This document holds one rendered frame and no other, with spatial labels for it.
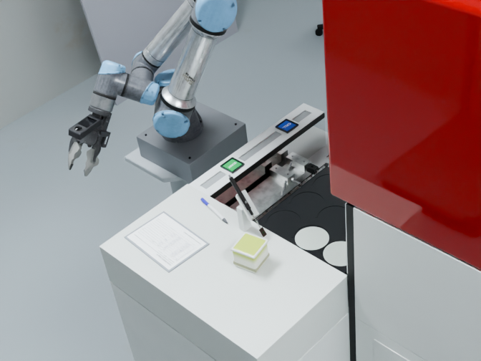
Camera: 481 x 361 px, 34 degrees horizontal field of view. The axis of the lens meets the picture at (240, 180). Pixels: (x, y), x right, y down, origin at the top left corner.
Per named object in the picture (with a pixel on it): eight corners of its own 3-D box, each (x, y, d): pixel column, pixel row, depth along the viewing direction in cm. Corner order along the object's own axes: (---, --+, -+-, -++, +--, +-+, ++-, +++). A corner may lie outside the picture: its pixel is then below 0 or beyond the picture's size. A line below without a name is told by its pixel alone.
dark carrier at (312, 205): (416, 211, 232) (416, 209, 232) (344, 278, 214) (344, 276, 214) (326, 167, 252) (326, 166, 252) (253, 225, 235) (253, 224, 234)
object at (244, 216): (262, 230, 222) (258, 195, 214) (253, 238, 220) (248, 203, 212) (246, 222, 226) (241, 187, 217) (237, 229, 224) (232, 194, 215)
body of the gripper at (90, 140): (106, 150, 251) (117, 114, 250) (93, 149, 243) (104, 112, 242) (86, 142, 253) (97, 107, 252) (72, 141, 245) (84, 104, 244)
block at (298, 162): (311, 167, 255) (311, 160, 253) (304, 172, 254) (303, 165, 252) (293, 158, 260) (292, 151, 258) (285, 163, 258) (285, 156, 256)
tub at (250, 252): (270, 257, 214) (268, 239, 209) (256, 275, 209) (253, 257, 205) (247, 248, 217) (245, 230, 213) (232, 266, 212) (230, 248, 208)
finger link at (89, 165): (100, 177, 250) (104, 148, 250) (91, 177, 244) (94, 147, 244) (91, 175, 251) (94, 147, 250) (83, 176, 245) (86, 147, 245)
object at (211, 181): (326, 144, 274) (324, 111, 265) (214, 230, 246) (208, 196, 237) (305, 135, 279) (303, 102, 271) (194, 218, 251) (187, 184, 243)
